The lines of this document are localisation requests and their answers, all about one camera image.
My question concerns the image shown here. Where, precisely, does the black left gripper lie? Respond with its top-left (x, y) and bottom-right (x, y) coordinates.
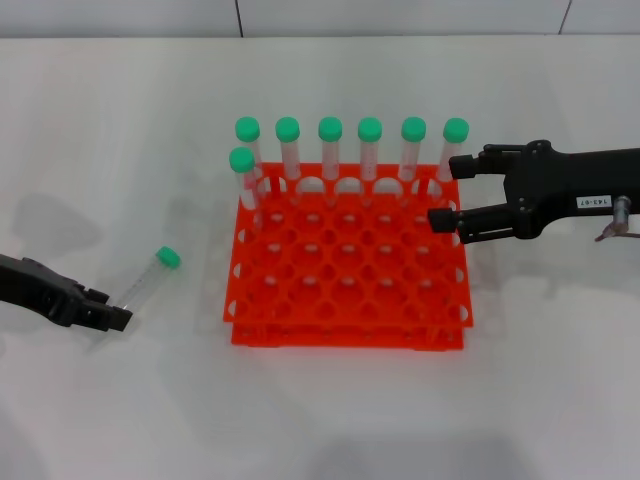
top-left (0, 253), bottom-right (134, 335)

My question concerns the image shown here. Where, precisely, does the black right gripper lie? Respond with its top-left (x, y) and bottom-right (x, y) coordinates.
top-left (427, 139), bottom-right (640, 245)

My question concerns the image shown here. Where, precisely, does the clear test tube green cap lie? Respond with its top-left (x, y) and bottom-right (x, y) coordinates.
top-left (435, 117), bottom-right (470, 204)
top-left (357, 116), bottom-right (384, 207)
top-left (398, 116), bottom-right (428, 206)
top-left (274, 116), bottom-right (302, 204)
top-left (234, 116), bottom-right (266, 201)
top-left (112, 245), bottom-right (183, 314)
top-left (318, 116), bottom-right (345, 207)
top-left (228, 146), bottom-right (266, 229)

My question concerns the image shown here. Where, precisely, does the orange plastic test tube rack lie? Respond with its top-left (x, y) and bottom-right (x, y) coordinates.
top-left (222, 160), bottom-right (475, 352)

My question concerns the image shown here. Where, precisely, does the right arm cable with plugs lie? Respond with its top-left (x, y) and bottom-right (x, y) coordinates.
top-left (593, 195), bottom-right (640, 244)

